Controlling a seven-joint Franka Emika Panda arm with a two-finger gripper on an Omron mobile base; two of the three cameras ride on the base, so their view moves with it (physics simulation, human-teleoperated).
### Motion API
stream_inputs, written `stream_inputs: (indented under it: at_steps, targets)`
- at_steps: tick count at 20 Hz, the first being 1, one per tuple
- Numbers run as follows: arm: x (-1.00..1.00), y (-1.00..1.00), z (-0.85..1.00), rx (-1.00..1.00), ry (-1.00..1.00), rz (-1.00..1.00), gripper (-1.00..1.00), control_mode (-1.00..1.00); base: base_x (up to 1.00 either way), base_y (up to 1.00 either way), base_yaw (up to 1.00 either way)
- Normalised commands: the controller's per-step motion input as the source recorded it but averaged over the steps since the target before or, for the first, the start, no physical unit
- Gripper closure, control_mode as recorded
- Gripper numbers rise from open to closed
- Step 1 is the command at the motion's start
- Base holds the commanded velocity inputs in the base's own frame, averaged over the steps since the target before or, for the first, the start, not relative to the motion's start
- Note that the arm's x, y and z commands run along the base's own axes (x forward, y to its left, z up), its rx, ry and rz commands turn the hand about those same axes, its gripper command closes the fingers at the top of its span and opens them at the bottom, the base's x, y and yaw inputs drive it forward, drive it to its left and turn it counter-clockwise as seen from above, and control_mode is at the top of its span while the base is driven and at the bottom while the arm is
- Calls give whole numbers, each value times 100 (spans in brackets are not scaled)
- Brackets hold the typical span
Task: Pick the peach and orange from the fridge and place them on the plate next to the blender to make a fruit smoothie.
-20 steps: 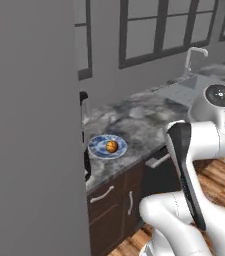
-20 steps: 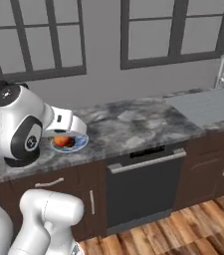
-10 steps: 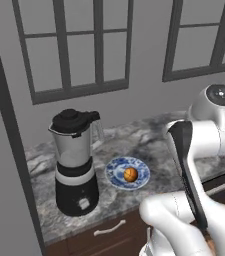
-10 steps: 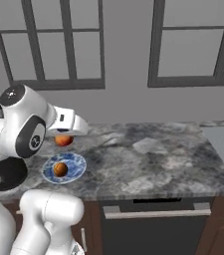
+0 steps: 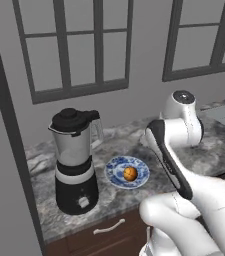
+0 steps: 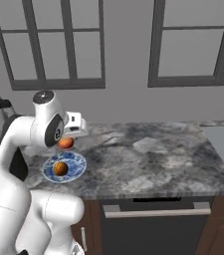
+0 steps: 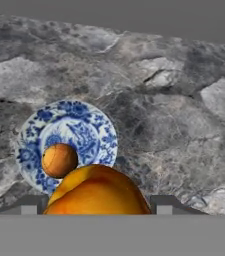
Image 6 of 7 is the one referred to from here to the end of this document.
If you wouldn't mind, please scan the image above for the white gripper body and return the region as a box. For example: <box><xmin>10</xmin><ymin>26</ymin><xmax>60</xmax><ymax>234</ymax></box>
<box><xmin>64</xmin><ymin>120</ymin><xmax>89</xmax><ymax>139</ymax></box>

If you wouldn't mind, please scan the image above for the peach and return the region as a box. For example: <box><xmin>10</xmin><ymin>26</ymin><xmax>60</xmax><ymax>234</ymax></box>
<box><xmin>57</xmin><ymin>136</ymin><xmax>76</xmax><ymax>150</ymax></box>

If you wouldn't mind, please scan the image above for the blue and white patterned plate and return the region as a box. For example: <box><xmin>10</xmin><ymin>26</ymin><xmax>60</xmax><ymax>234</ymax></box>
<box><xmin>42</xmin><ymin>150</ymin><xmax>88</xmax><ymax>184</ymax></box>

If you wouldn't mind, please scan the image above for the orange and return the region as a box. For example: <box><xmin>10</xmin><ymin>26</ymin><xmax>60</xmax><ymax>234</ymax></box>
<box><xmin>53</xmin><ymin>160</ymin><xmax>69</xmax><ymax>177</ymax></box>

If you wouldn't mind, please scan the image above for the dark brown cupboard door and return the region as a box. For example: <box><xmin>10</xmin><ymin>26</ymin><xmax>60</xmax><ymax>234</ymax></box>
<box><xmin>71</xmin><ymin>199</ymin><xmax>104</xmax><ymax>255</ymax></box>

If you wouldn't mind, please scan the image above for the grey framed window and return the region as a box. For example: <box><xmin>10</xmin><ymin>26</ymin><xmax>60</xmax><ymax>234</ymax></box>
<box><xmin>147</xmin><ymin>0</ymin><xmax>224</xmax><ymax>89</ymax></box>
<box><xmin>0</xmin><ymin>0</ymin><xmax>107</xmax><ymax>92</ymax></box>

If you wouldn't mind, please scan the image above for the black dishwasher door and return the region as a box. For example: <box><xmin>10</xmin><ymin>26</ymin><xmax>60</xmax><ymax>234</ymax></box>
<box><xmin>100</xmin><ymin>196</ymin><xmax>215</xmax><ymax>255</ymax></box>

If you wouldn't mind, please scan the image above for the silver cupboard handle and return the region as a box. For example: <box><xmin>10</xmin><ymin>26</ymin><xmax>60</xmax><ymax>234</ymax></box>
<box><xmin>80</xmin><ymin>226</ymin><xmax>89</xmax><ymax>253</ymax></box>

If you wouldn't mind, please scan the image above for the silver dishwasher handle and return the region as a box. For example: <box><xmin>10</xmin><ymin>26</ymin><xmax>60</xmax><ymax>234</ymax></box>
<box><xmin>103</xmin><ymin>201</ymin><xmax>212</xmax><ymax>219</ymax></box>

